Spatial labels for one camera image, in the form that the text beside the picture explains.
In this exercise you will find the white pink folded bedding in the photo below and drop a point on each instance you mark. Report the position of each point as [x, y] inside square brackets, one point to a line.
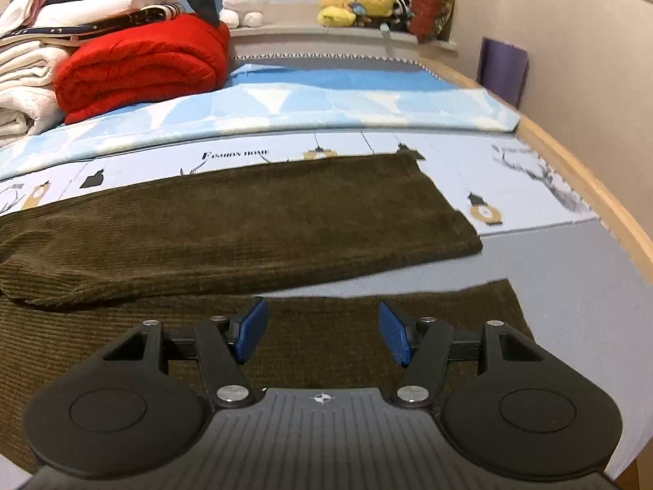
[122, 18]

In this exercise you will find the red folded blanket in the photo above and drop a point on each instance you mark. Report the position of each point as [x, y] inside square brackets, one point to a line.
[143, 66]

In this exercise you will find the pink and white cloth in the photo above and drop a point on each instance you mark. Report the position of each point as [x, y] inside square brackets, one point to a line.
[25, 7]

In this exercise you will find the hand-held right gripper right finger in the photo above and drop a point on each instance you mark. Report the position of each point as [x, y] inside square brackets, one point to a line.
[394, 332]

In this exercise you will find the yellow duck plush toy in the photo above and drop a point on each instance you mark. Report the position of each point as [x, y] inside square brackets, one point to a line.
[335, 5]

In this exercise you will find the grey trimmed mat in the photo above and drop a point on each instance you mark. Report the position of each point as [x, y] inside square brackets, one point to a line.
[326, 58]

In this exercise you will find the red cushion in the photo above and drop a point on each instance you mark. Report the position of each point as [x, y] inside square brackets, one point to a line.
[431, 5]

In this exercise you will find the yellow bear plush toy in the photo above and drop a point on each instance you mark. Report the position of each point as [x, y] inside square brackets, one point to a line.
[375, 0]

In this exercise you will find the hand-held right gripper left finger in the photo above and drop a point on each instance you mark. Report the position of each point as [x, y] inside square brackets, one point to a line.
[251, 332]

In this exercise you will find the blue triangle pattern blanket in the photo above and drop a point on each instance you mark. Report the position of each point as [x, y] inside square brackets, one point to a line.
[326, 102]

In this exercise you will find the wooden bed frame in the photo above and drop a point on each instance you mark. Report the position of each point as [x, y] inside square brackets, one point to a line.
[586, 173]

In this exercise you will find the black and white plush toy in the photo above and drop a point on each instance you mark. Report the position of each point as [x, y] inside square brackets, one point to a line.
[402, 13]

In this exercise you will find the white folded blanket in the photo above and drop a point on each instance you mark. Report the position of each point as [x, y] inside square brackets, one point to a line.
[23, 79]

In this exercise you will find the purple mat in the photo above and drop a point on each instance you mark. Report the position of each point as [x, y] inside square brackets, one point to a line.
[504, 71]

